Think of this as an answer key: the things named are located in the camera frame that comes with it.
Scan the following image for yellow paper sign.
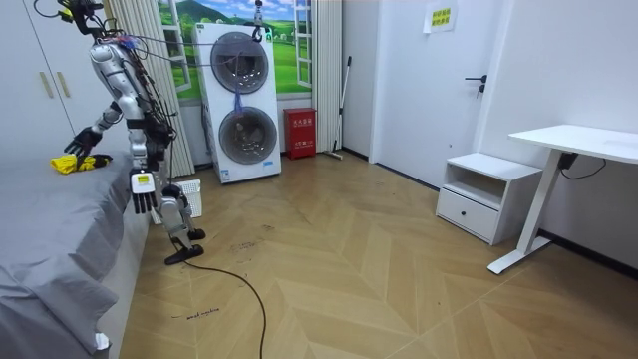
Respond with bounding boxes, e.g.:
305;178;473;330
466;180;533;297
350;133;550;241
423;0;458;36

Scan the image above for black floor cable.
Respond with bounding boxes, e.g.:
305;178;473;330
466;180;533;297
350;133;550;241
171;238;268;359

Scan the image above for white wardrobe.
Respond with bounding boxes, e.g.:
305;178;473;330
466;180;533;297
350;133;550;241
0;0;132;162

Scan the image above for cable bundle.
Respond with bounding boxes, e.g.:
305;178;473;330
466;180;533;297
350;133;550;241
119;0;268;116

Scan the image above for red fire equipment box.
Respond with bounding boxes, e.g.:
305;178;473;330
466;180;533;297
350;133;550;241
283;107;318;162

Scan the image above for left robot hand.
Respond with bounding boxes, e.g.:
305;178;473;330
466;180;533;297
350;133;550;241
130;169;160;216

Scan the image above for robot body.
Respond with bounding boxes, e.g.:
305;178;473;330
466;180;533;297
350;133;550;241
32;0;176;172

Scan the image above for window landscape wall poster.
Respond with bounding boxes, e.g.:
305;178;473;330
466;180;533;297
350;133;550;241
157;0;315;102

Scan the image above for black desk power cable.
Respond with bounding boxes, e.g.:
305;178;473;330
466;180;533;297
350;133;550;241
556;152;608;181

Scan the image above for grey bed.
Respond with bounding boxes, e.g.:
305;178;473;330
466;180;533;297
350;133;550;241
0;149;154;359

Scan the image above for white laundry basket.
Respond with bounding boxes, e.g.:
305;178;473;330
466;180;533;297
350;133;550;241
149;179;204;226

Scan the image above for white nightstand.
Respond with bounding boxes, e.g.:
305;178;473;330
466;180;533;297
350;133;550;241
435;152;544;247

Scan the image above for yellow and black cloth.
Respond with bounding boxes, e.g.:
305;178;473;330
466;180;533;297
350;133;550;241
49;153;114;176

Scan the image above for white door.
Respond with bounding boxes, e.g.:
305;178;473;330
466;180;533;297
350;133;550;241
369;0;505;191

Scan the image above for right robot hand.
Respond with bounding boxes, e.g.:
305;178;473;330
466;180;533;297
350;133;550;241
63;126;104;172

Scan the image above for long-handled mop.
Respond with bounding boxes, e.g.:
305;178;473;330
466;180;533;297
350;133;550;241
322;55;354;162

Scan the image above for white pleated curtain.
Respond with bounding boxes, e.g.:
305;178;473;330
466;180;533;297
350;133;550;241
310;0;345;154
106;0;196;180

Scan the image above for white desk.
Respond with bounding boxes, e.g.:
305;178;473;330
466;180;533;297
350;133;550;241
486;124;638;276

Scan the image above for white washing machine tower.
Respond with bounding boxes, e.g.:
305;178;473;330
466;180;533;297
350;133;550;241
191;22;283;185

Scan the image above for robot legs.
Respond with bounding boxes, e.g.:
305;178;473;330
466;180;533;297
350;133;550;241
147;149;207;266

